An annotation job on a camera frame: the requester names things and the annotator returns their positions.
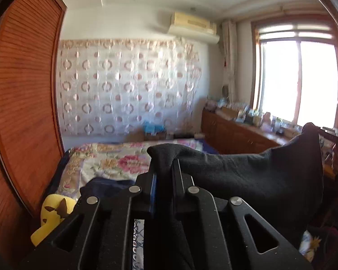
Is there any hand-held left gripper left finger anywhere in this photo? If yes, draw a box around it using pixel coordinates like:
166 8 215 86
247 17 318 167
20 171 158 270

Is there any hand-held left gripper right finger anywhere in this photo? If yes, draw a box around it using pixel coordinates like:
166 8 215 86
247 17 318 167
170 159 313 270

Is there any black printed t-shirt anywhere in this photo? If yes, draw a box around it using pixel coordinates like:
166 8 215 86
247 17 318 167
146 122 324 270

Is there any navy folded garment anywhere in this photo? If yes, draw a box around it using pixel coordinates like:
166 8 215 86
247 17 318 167
79 177 138 203

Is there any blue floral bed sheet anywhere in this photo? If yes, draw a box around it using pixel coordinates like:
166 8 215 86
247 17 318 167
132 219 145 270

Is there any pink floral blanket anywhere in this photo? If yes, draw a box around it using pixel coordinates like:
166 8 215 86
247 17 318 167
49 142 206 200

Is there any blue tissue box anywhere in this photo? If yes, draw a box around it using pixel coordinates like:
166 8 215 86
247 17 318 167
144 121 165 134

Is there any wooden sideboard cabinet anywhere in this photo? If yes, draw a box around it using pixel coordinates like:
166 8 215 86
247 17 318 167
201 110 338 175

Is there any open cardboard box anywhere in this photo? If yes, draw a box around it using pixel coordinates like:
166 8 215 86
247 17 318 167
221 106 240 119

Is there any yellow plush toy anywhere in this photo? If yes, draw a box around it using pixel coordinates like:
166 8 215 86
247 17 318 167
30 193 76 247

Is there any circle-patterned sheer curtain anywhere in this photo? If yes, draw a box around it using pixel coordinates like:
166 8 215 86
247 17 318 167
59 39 202 137

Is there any beige window curtain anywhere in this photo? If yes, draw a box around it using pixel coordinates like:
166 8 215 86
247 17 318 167
221 20 238 104

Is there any beige air conditioner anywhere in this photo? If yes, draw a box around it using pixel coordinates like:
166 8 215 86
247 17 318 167
167 25 221 44
170 12 217 34

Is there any wooden-framed window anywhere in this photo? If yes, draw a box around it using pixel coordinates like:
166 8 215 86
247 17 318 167
251 14 338 130

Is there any wooden slatted wardrobe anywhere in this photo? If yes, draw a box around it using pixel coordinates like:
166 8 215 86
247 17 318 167
0 0 68 259

